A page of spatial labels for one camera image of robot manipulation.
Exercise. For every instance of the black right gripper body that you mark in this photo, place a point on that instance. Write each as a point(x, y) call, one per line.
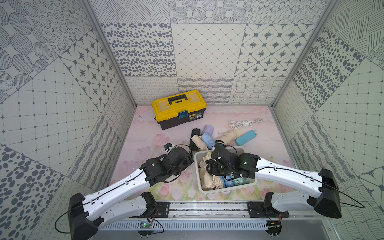
point(216, 170)

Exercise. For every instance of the light blue slim umbrella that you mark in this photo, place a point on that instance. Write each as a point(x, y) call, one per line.
point(226, 183)

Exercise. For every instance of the small pale blue umbrella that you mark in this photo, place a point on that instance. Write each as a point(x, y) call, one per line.
point(208, 140)

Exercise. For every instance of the mint green umbrella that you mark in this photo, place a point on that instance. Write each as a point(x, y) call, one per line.
point(240, 181)

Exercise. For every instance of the small beige umbrella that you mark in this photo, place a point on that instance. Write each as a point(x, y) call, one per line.
point(197, 140)

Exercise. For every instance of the black umbrella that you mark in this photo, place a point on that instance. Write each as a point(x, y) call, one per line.
point(194, 134)

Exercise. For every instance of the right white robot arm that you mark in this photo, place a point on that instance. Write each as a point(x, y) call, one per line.
point(314, 190)

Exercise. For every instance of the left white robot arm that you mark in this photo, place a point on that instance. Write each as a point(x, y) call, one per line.
point(127, 198)

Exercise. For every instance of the cream umbrella right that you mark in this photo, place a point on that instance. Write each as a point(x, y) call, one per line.
point(227, 138)

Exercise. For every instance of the lavender folded umbrella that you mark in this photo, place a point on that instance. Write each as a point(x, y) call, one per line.
point(208, 129)

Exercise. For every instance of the teal umbrella case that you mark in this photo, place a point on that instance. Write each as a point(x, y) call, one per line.
point(245, 138)

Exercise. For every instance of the yellow black toolbox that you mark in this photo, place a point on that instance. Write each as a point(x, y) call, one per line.
point(179, 109)

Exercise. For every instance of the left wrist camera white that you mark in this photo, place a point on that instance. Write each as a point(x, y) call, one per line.
point(168, 147)

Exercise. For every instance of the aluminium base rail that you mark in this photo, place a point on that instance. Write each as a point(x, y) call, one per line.
point(207, 216)

